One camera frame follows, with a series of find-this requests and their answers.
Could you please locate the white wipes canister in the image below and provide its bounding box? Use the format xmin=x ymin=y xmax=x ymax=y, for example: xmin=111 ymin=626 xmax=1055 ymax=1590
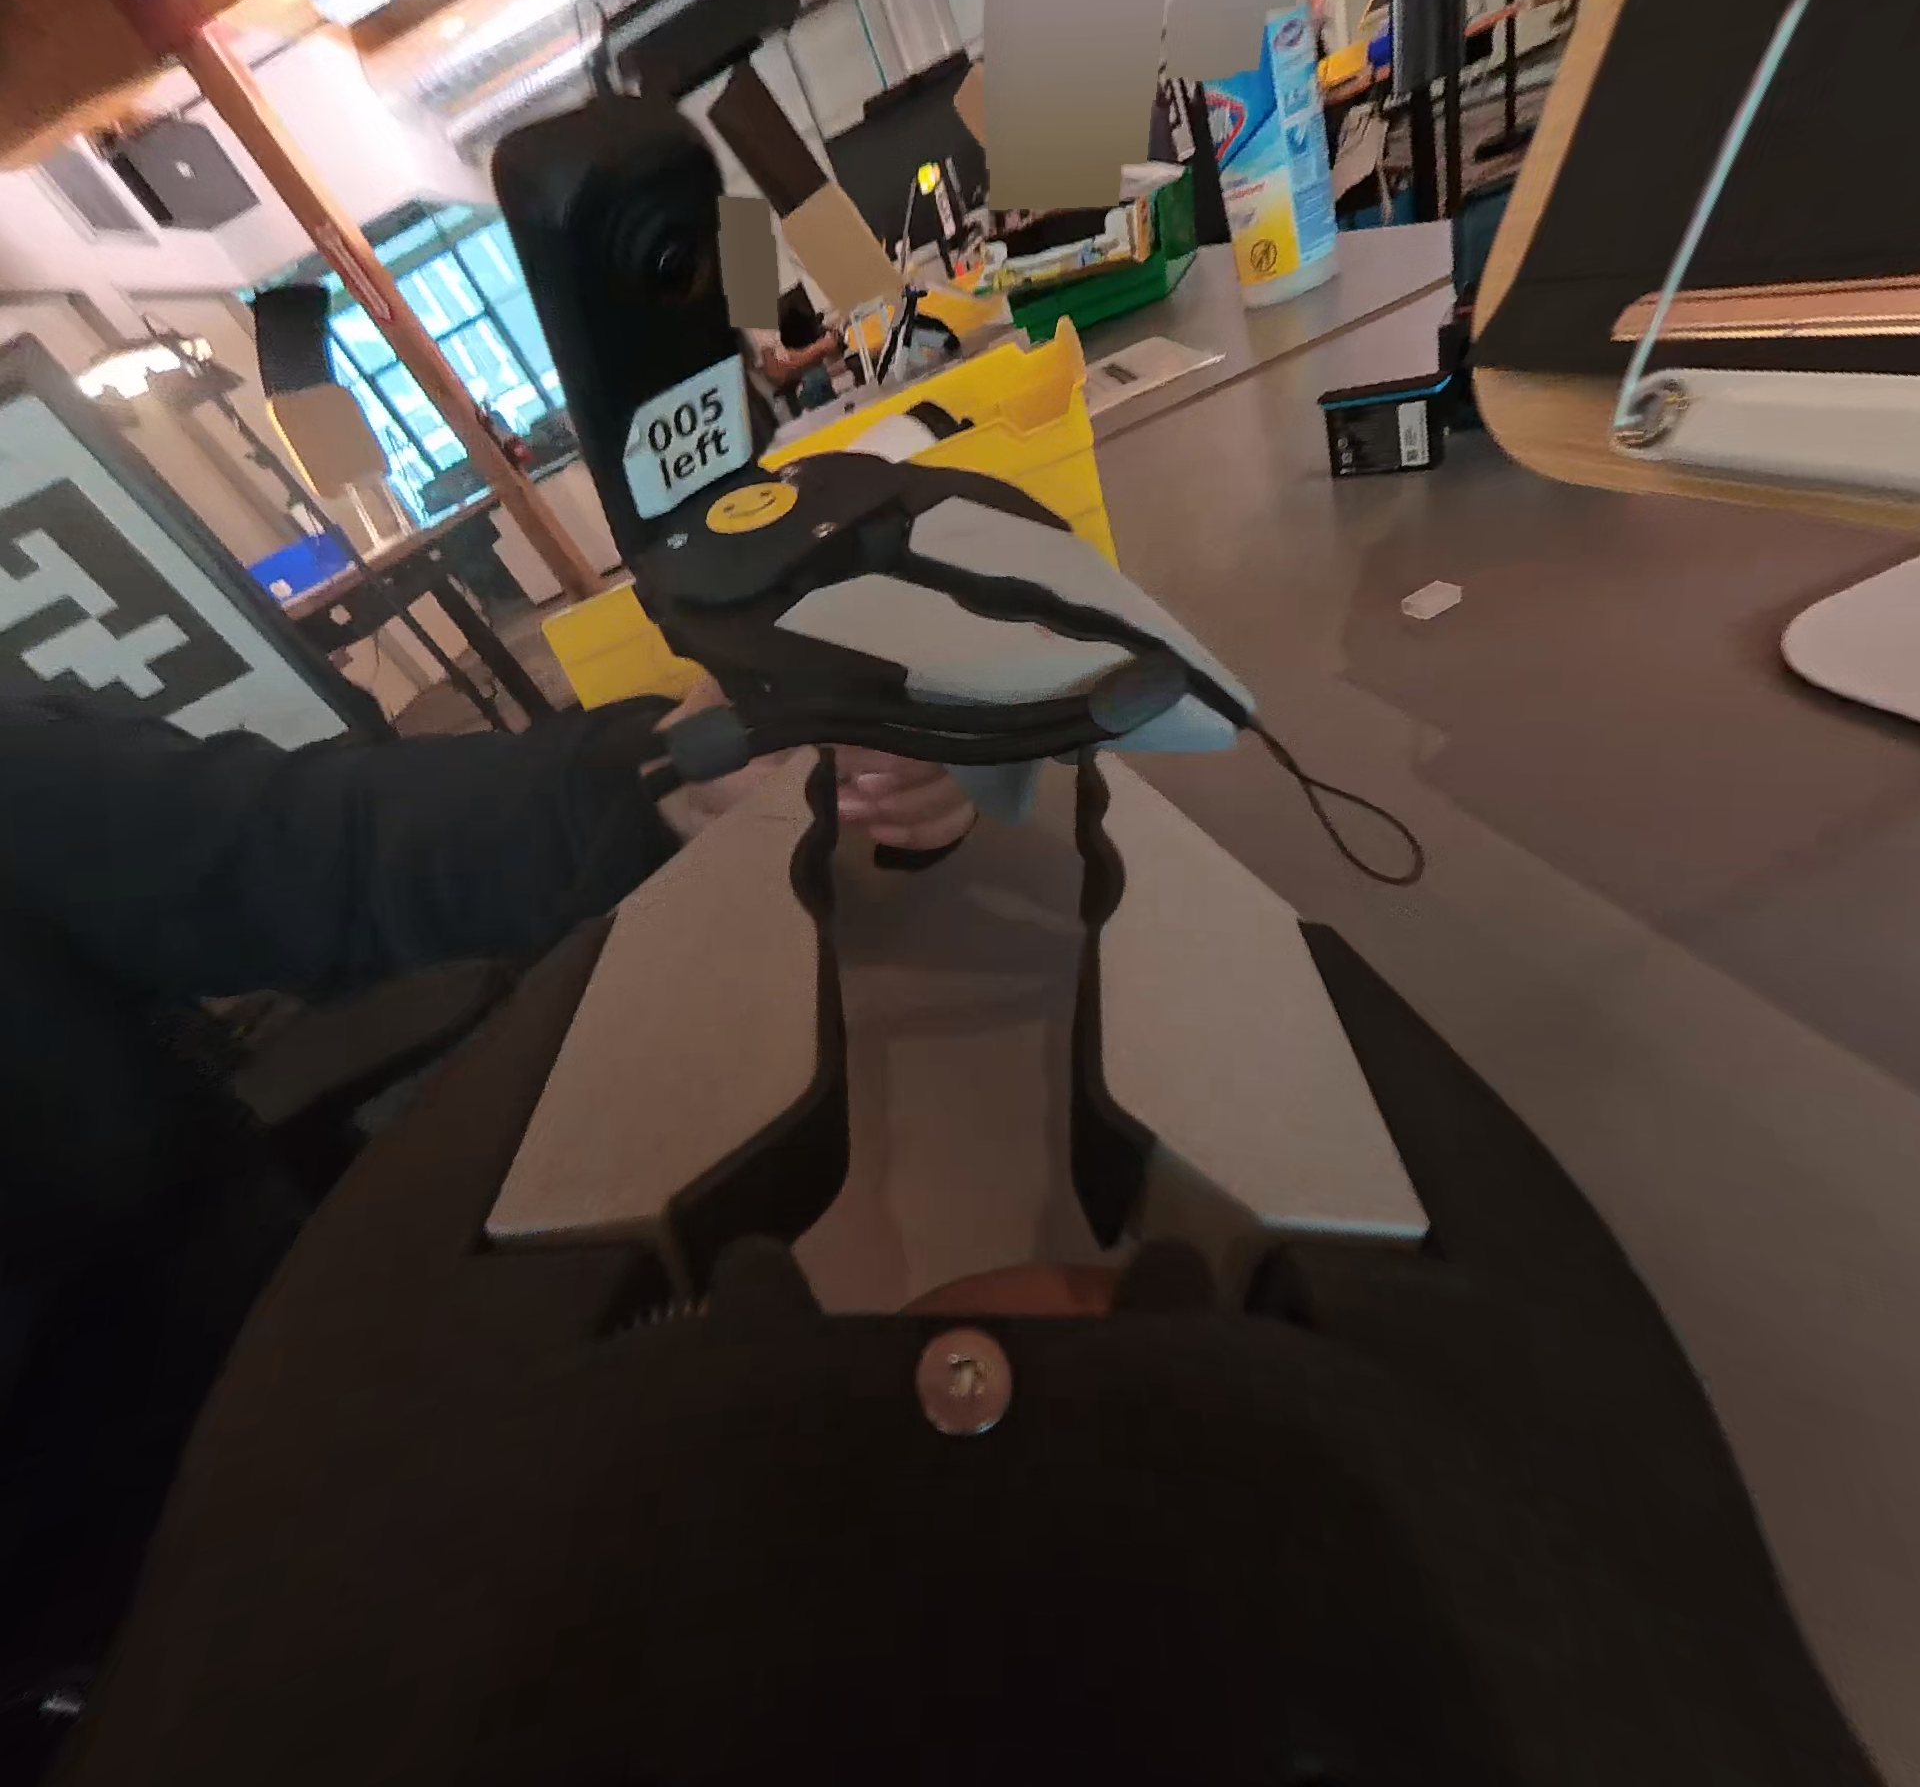
xmin=1199 ymin=11 xmax=1339 ymax=309

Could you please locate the wire page holder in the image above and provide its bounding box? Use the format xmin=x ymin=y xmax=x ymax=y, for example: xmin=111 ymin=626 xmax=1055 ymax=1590
xmin=1611 ymin=0 xmax=1907 ymax=458

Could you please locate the person's left hand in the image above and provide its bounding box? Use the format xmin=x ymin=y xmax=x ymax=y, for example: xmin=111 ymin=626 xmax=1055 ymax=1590
xmin=664 ymin=750 xmax=982 ymax=870

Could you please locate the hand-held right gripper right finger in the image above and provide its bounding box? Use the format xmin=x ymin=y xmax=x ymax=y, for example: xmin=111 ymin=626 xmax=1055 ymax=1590
xmin=1068 ymin=752 xmax=1431 ymax=1250

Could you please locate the yellow storage bin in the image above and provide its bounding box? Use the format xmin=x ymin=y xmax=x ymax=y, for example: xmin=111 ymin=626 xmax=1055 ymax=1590
xmin=541 ymin=318 xmax=1120 ymax=712

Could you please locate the reddish wooden pillar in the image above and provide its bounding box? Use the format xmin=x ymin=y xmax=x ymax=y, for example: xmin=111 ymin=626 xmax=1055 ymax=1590
xmin=175 ymin=19 xmax=605 ymax=592

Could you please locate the black photo flag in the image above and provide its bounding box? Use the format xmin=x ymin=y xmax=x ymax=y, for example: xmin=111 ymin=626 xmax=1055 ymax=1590
xmin=251 ymin=289 xmax=335 ymax=394

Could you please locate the black wrist strap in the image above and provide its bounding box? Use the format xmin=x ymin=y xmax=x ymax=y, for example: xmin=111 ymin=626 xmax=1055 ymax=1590
xmin=644 ymin=670 xmax=1428 ymax=892

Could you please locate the green storage bin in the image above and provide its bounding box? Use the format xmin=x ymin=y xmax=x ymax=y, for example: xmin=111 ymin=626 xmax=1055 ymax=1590
xmin=1007 ymin=169 xmax=1199 ymax=342

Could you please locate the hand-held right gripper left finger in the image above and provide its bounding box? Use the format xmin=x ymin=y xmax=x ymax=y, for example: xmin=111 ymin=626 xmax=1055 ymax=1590
xmin=479 ymin=744 xmax=854 ymax=1252

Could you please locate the wooden top desk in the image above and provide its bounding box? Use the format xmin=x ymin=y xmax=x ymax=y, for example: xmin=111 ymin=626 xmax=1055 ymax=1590
xmin=283 ymin=494 xmax=530 ymax=728

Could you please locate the printed paper sheet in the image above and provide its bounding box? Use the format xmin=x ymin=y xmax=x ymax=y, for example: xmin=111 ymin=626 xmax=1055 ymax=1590
xmin=1085 ymin=340 xmax=1228 ymax=420

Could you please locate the black board with wooden rim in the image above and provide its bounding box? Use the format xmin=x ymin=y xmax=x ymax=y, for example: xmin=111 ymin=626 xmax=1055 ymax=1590
xmin=1470 ymin=0 xmax=1920 ymax=532

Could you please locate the beige reflector panel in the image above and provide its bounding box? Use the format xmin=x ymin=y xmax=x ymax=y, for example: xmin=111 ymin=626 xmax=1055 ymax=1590
xmin=269 ymin=384 xmax=387 ymax=502

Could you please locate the small blue crate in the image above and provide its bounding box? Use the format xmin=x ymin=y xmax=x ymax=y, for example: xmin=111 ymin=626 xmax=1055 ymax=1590
xmin=246 ymin=542 xmax=362 ymax=608

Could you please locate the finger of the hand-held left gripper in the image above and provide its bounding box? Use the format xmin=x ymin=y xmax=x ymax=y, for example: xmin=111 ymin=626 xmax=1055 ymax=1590
xmin=785 ymin=570 xmax=1190 ymax=830
xmin=896 ymin=494 xmax=1262 ymax=758

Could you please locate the small black battery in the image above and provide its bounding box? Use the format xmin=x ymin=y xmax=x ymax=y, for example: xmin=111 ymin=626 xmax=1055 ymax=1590
xmin=1320 ymin=374 xmax=1454 ymax=480

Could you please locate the black screen panel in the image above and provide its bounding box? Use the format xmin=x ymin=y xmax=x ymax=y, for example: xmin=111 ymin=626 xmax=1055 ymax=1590
xmin=823 ymin=79 xmax=992 ymax=245

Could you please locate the framed marker sign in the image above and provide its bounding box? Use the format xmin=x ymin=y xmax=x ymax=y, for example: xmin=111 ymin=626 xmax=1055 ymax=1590
xmin=0 ymin=336 xmax=395 ymax=752

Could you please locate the dark brown panel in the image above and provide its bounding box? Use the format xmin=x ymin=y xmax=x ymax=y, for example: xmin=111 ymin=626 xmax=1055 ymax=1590
xmin=704 ymin=63 xmax=838 ymax=219

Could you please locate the person's left forearm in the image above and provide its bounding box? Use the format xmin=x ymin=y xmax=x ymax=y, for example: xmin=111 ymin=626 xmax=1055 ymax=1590
xmin=0 ymin=700 xmax=679 ymax=1012

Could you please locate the dark zip case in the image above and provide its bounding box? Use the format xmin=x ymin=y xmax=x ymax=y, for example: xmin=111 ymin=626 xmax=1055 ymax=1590
xmin=1431 ymin=295 xmax=1487 ymax=436

